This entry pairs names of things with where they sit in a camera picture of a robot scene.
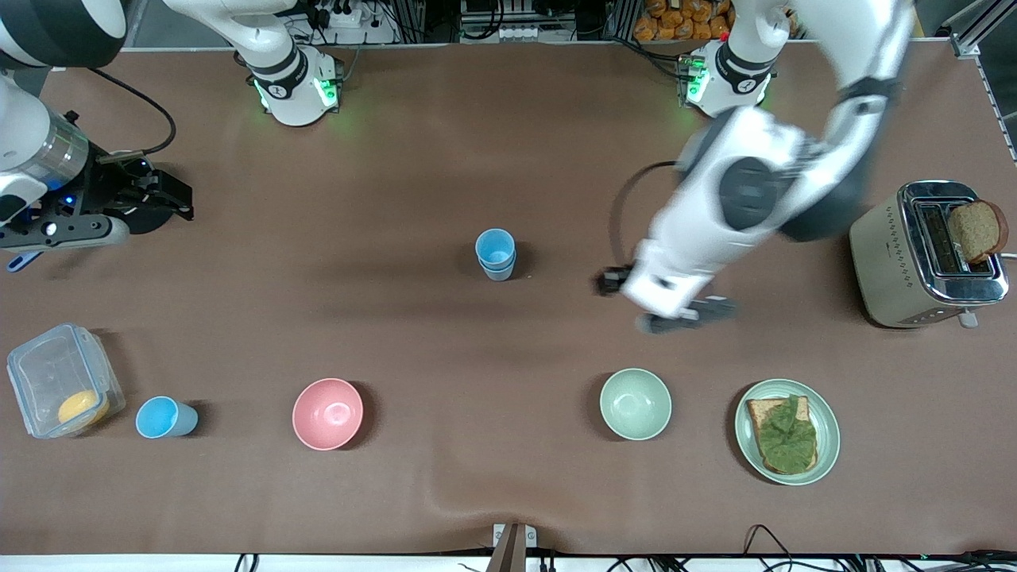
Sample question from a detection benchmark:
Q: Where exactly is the clear plastic container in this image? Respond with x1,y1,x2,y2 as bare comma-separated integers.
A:
6,323,126,439

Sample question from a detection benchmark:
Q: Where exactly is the pale green plate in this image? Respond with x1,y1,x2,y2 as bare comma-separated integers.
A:
734,379,841,486

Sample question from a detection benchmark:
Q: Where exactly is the brown bread slice in toaster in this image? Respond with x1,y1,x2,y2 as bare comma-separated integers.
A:
947,200,1010,265

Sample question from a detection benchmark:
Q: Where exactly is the metal table bracket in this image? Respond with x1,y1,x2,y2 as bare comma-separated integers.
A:
493,523,537,572

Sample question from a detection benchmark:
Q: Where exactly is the green lettuce leaf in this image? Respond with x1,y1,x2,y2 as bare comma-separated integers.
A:
755,395,818,471

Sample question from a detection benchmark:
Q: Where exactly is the aluminium frame profile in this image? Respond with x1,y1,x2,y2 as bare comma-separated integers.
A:
914,0,1017,60

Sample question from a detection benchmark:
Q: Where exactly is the beige chrome toaster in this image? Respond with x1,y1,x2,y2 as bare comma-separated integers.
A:
849,180,1017,330

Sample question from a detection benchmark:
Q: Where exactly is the brown toast slice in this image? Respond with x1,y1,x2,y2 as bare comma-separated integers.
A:
745,396,819,476

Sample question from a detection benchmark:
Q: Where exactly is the white power strip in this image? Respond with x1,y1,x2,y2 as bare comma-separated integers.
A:
459,22,557,42
306,0,398,44

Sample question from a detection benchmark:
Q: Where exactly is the yellow round food item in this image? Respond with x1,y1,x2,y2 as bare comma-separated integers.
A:
57,389,110,426

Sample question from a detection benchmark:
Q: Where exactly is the pale green bowl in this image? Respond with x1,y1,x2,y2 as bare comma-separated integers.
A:
599,368,673,441

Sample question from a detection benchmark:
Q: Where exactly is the basket of bread buns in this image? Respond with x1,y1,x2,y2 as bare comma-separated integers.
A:
633,0,736,42

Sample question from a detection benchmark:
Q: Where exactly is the black looped cable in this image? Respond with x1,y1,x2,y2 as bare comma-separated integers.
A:
743,524,795,561

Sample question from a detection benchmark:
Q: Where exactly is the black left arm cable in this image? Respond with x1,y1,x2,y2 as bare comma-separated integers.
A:
608,161,680,275

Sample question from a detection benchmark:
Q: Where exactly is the pink bowl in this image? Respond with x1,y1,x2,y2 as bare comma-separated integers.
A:
292,378,365,451

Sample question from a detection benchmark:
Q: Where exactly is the black pot with blue handle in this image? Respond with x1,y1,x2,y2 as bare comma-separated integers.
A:
6,208,179,273

